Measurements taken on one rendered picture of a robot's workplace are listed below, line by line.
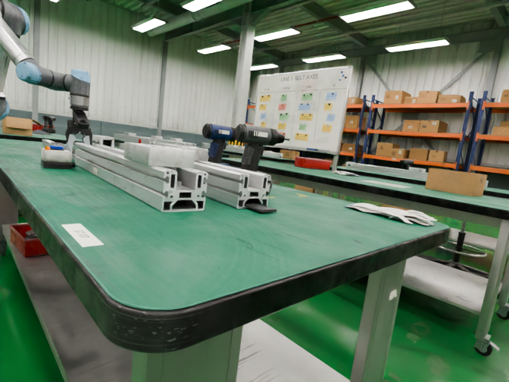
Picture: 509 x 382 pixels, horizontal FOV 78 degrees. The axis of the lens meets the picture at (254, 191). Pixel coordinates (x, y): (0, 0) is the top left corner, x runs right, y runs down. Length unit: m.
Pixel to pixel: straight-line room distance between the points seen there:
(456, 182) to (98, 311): 2.36
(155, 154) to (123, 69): 12.62
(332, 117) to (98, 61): 10.35
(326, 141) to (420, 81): 8.31
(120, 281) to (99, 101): 12.60
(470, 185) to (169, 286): 2.29
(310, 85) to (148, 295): 3.98
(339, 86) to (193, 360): 3.68
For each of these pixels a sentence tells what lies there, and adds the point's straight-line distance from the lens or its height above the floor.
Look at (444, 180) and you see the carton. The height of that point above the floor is 0.85.
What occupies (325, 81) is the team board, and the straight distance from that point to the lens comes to 4.09.
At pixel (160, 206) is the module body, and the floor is 0.79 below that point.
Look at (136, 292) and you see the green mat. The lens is 0.34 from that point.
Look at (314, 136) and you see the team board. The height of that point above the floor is 1.13.
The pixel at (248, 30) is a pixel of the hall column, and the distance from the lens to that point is 9.88.
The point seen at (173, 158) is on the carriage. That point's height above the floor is 0.89.
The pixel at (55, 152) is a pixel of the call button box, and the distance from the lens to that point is 1.24.
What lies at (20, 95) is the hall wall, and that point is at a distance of 12.43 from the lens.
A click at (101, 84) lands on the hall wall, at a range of 12.98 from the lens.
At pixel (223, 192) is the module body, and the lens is 0.81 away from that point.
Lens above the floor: 0.93
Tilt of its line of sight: 8 degrees down
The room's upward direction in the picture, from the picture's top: 7 degrees clockwise
